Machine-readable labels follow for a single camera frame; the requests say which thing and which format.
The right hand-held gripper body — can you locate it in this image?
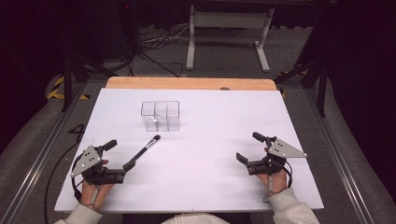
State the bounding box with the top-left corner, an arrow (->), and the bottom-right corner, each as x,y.
247,135 -> 308,175

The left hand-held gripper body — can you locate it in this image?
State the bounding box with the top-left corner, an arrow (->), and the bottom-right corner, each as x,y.
70,145 -> 126,186

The black makeup brush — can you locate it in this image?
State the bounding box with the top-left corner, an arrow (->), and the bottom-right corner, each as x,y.
133,134 -> 162,162

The clear acrylic organizer box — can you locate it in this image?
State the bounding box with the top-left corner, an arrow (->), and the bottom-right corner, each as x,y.
140,100 -> 181,133

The person's right hand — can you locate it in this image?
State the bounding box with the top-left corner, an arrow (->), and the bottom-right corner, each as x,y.
255,147 -> 289,198

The person's left hand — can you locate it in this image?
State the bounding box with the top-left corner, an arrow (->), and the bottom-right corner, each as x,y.
80,159 -> 116,211

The white table cover board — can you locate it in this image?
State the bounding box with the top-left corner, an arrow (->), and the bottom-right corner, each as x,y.
54,88 -> 325,215

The person's torso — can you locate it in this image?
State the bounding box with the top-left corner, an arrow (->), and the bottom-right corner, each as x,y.
161,212 -> 231,224

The black tripod stand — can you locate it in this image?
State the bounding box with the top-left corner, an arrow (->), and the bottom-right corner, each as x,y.
273,58 -> 329,119
61,52 -> 120,113

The black equipment tower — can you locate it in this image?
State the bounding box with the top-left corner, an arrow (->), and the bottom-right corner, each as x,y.
119,0 -> 140,62

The white metal stand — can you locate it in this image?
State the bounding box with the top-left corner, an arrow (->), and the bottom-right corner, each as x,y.
185,4 -> 276,74

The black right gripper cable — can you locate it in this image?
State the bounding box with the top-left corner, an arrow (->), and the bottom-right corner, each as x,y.
262,161 -> 294,203

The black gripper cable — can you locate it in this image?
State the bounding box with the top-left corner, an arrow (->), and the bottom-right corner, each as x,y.
44,140 -> 82,224
262,161 -> 294,203

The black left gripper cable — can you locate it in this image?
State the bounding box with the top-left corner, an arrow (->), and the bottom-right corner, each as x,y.
44,140 -> 82,224

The aluminium floor rail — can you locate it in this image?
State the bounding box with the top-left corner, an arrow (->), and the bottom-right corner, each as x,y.
303,87 -> 376,224
0,81 -> 90,224

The floor cable bundle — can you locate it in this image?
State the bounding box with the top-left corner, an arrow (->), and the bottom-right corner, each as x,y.
134,23 -> 191,78

